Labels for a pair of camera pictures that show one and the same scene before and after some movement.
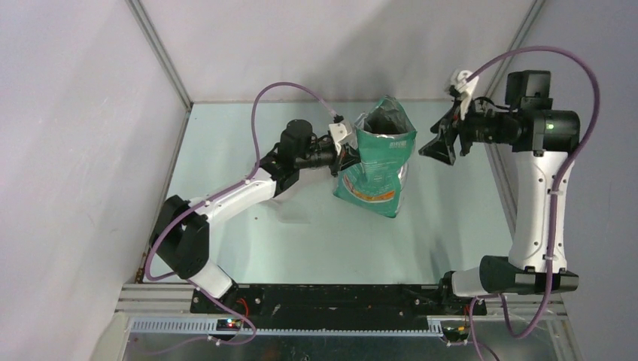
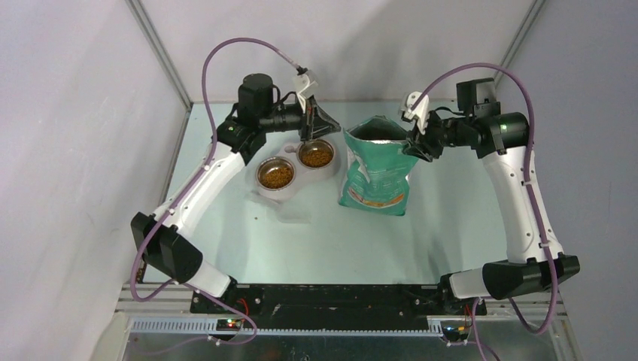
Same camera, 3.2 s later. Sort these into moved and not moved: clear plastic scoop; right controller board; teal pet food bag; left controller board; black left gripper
Moved: black left gripper; teal pet food bag
Not moved: clear plastic scoop; right controller board; left controller board
